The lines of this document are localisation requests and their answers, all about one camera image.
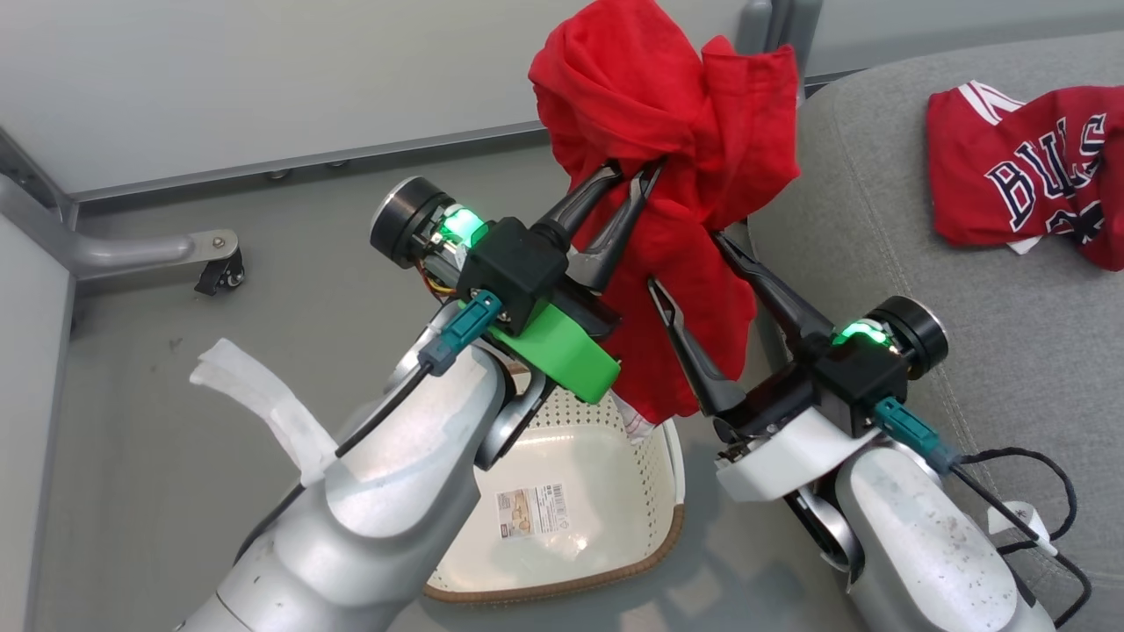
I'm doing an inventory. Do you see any plain red shirt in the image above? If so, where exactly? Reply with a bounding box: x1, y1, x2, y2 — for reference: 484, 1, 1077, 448
527, 0, 802, 427

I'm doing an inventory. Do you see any grey metal partition post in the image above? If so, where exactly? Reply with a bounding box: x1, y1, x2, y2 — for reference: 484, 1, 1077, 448
736, 0, 824, 84

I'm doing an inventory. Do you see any grey partition leg with screw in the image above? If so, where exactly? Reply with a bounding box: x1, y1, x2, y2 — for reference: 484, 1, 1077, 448
0, 127, 240, 282

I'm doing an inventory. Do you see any small white cable tag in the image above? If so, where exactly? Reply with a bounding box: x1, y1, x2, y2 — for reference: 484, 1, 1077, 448
987, 500, 1060, 559

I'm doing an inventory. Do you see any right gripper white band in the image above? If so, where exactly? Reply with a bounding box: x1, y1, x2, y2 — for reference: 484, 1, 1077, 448
648, 230, 951, 505

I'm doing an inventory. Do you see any grey metal partition rail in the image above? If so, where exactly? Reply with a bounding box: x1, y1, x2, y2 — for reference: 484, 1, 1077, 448
66, 123, 550, 207

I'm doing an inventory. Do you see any red Bulls jersey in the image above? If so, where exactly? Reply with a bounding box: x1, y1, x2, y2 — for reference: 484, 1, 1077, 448
926, 81, 1124, 271

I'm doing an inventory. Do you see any black caster wheel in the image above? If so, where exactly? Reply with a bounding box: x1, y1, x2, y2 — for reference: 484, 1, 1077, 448
195, 250, 247, 297

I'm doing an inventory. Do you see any grey fabric sofa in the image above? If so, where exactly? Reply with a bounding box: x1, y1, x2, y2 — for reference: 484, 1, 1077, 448
746, 33, 1124, 632

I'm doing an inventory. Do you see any white perforated laundry basket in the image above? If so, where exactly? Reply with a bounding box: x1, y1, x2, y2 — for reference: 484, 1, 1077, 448
421, 386, 688, 605

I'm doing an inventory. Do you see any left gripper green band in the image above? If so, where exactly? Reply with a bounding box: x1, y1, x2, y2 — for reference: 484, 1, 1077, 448
369, 161, 666, 406

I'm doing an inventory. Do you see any white tape strip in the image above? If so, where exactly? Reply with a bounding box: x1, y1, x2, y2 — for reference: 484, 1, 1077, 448
189, 338, 340, 486

